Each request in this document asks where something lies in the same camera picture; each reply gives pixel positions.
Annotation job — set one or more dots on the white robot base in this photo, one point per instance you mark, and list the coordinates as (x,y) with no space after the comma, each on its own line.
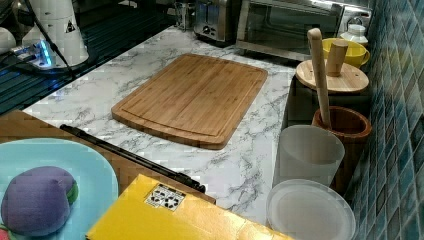
(53,37)

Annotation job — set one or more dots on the silver two-slot toaster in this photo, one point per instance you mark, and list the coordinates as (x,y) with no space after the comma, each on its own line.
(217,19)

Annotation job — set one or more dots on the stainless toaster oven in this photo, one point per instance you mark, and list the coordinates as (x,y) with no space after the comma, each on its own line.
(279,27)

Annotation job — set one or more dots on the bamboo cutting board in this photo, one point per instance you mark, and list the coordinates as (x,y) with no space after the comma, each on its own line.
(195,100)

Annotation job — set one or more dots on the dark metal canister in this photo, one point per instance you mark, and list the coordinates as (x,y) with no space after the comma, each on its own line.
(302,102)

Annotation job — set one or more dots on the frosted plastic cup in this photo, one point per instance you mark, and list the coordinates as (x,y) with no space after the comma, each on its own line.
(307,152)

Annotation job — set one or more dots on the yellow cereal box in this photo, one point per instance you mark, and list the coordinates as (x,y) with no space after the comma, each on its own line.
(151,210)

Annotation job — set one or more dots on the glass jar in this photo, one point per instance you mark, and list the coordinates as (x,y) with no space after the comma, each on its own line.
(185,14)

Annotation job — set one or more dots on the frosted plastic lid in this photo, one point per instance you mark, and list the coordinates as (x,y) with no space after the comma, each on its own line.
(307,210)

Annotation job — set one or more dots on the light blue plate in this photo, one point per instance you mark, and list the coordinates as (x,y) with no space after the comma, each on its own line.
(95,177)

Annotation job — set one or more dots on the wooden rolling pin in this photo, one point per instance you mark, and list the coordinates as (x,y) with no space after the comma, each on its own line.
(315,40)

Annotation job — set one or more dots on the brown wooden utensil holder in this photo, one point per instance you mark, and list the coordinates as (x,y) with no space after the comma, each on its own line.
(353,130)

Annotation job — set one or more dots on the round wooden canister lid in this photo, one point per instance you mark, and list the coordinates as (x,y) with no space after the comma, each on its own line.
(349,80)

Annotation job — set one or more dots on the yellow ceramic mug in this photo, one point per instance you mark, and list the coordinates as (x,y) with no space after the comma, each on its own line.
(357,55)

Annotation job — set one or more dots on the white lidded jar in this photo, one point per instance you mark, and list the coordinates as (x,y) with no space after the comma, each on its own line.
(355,33)

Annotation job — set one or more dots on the purple toy eggplant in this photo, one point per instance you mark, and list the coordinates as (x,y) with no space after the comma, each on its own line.
(38,202)

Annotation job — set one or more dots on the wooden drawer box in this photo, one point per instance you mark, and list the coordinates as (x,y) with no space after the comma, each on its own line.
(17,125)

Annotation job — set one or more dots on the black drawer handle bar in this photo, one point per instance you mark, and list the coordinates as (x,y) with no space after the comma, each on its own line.
(177,176)

